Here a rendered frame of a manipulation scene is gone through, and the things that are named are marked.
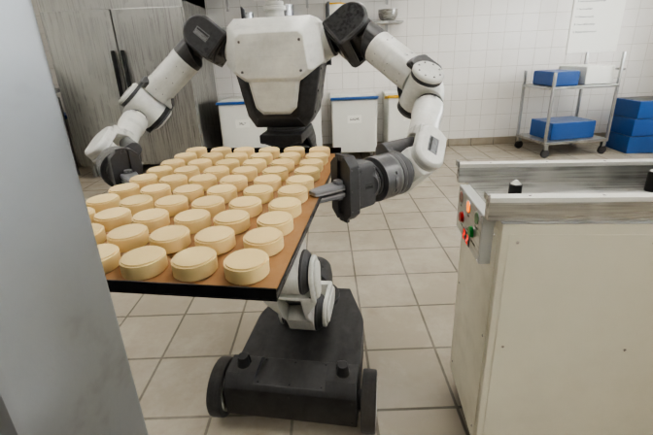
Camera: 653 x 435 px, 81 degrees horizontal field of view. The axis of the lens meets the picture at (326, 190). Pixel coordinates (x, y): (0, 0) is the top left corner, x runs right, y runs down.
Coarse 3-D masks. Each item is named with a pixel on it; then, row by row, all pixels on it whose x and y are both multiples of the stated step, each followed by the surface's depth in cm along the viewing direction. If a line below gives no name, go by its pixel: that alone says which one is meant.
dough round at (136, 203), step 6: (126, 198) 63; (132, 198) 62; (138, 198) 62; (144, 198) 62; (150, 198) 62; (120, 204) 61; (126, 204) 60; (132, 204) 60; (138, 204) 60; (144, 204) 61; (150, 204) 62; (132, 210) 60; (138, 210) 60; (132, 216) 61
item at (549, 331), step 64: (512, 192) 99; (576, 192) 107; (512, 256) 93; (576, 256) 92; (640, 256) 90; (512, 320) 99; (576, 320) 98; (640, 320) 96; (512, 384) 106; (576, 384) 104; (640, 384) 102
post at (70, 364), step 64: (0, 0) 7; (0, 64) 7; (0, 128) 7; (64, 128) 8; (0, 192) 7; (64, 192) 8; (0, 256) 7; (64, 256) 8; (0, 320) 7; (64, 320) 8; (0, 384) 7; (64, 384) 8; (128, 384) 10
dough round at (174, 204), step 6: (162, 198) 62; (168, 198) 62; (174, 198) 62; (180, 198) 62; (186, 198) 62; (156, 204) 60; (162, 204) 59; (168, 204) 59; (174, 204) 59; (180, 204) 60; (186, 204) 61; (168, 210) 59; (174, 210) 59; (180, 210) 60; (186, 210) 61; (174, 216) 60
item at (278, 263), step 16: (320, 176) 76; (240, 192) 69; (304, 208) 61; (256, 224) 56; (304, 224) 55; (192, 240) 52; (240, 240) 51; (288, 240) 51; (224, 256) 47; (272, 256) 47; (288, 256) 46; (112, 272) 45; (272, 272) 43
